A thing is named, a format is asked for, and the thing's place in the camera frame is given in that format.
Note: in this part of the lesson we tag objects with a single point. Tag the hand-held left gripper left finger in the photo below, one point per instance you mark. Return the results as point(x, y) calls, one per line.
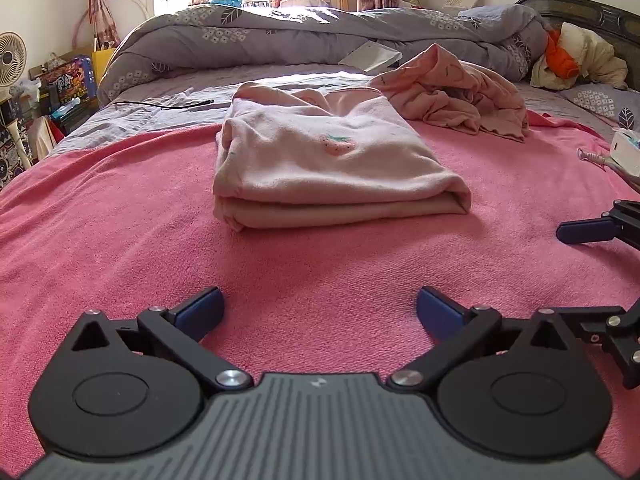
point(200, 312)

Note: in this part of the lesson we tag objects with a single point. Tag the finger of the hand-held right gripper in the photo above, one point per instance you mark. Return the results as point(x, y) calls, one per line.
point(585, 231)
point(617, 327)

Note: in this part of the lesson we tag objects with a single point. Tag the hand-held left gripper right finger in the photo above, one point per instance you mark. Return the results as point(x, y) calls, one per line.
point(440, 315)

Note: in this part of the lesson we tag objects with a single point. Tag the pink strawberry print shirt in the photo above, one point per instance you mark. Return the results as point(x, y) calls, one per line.
point(325, 170)

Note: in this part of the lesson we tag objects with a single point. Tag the white tissue pack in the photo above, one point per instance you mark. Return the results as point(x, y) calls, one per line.
point(627, 152)

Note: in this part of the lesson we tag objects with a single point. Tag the pink towel blanket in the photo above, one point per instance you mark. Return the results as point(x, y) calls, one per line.
point(150, 235)

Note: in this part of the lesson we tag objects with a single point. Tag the grey floral pillow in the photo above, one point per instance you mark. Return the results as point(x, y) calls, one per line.
point(600, 102)

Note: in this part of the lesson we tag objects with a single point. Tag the orange garment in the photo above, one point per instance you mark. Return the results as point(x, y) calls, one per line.
point(560, 57)

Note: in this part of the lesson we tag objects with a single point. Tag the cream padded jacket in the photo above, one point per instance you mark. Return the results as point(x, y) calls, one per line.
point(595, 52)

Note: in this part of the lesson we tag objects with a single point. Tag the grey bed sheet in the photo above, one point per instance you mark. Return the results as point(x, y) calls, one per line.
point(150, 125)

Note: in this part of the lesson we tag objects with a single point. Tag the crumpled pink garment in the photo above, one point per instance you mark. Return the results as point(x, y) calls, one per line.
point(450, 90)

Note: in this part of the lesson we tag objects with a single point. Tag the dark bed headboard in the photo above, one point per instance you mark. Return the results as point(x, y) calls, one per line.
point(590, 10)

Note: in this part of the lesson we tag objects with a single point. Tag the patterned cloth cover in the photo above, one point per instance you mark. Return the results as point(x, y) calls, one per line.
point(7, 160)

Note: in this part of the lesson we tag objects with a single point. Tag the white box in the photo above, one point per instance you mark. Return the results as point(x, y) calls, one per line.
point(462, 0)

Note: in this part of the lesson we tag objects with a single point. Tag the yellow paper bag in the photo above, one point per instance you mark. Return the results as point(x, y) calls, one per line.
point(102, 65)

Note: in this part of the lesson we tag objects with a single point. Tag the grey floral quilt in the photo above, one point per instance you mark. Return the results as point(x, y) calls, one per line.
point(275, 35)

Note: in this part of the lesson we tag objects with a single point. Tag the pink hula hoop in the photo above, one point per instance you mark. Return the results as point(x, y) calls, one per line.
point(142, 5)

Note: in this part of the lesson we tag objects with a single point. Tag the white standing fan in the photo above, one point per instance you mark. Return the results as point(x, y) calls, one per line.
point(10, 57)

